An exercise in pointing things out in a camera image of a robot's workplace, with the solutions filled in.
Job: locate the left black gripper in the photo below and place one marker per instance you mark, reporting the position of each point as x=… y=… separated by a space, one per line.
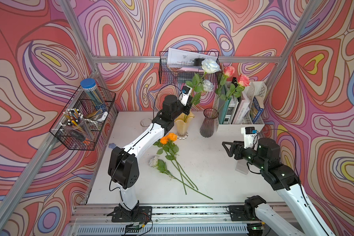
x=185 y=108

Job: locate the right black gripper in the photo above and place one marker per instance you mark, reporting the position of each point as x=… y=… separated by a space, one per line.
x=239 y=146

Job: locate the pink rose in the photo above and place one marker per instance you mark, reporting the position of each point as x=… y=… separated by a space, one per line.
x=236 y=89
x=226 y=73

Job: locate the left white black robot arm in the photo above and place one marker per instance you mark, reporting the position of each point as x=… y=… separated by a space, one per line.
x=123 y=166

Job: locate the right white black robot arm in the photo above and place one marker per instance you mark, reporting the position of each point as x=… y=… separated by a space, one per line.
x=287 y=184

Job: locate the yellow ruffled glass vase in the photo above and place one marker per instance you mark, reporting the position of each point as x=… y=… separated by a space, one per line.
x=182 y=123

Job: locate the purple ribbed glass vase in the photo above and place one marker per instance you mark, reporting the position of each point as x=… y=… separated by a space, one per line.
x=208 y=126

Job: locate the orange rose right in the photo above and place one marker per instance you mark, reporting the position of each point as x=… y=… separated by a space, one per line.
x=173 y=150

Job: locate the orange rose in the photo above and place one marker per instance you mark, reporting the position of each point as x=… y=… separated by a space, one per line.
x=173 y=150
x=161 y=144

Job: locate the clear glass vase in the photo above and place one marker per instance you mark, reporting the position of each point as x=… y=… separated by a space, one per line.
x=145 y=123

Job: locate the blue small box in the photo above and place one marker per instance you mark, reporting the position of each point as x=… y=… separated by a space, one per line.
x=257 y=108

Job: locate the green folder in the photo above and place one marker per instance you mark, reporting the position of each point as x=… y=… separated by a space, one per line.
x=223 y=104

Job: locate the white desktop file organizer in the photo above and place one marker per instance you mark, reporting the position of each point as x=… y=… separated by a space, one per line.
x=255 y=89

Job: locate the orange rose left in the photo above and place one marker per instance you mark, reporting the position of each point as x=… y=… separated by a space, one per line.
x=161 y=144

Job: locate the white book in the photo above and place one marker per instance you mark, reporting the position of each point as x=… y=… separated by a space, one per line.
x=242 y=109

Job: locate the black tape roll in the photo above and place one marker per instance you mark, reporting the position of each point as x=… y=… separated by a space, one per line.
x=198 y=62

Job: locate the white printed paper sheets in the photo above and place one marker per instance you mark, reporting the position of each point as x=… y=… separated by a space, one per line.
x=179 y=58

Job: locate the blue lid pencil jar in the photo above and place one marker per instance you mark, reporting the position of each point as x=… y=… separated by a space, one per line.
x=91 y=90

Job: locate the clear cup of pens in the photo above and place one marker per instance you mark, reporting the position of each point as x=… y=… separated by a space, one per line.
x=74 y=123

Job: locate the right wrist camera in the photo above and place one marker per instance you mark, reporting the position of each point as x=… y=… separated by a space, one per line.
x=249 y=133

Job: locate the black wire wall basket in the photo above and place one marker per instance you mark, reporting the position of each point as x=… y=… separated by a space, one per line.
x=168 y=75

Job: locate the black wire pen basket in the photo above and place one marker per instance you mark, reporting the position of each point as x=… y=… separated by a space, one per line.
x=95 y=119

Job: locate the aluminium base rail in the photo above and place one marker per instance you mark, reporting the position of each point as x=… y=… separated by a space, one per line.
x=184 y=220

